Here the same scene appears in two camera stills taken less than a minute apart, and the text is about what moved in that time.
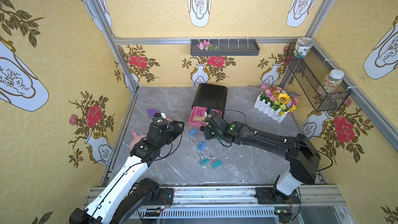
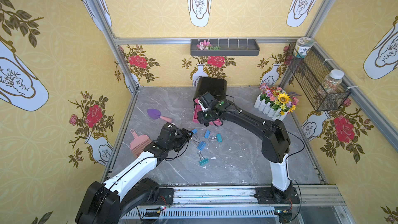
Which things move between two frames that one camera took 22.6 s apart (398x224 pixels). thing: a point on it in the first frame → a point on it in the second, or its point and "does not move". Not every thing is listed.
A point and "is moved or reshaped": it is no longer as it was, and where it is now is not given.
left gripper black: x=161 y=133 → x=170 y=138
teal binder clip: x=203 y=161 does not move
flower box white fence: x=275 y=102 does not move
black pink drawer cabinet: x=208 y=96 is moved or reshaped
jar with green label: x=302 y=47 does not move
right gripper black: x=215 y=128 → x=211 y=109
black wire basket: x=323 y=87 does not move
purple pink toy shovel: x=151 y=112 does not move
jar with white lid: x=332 y=82 does not move
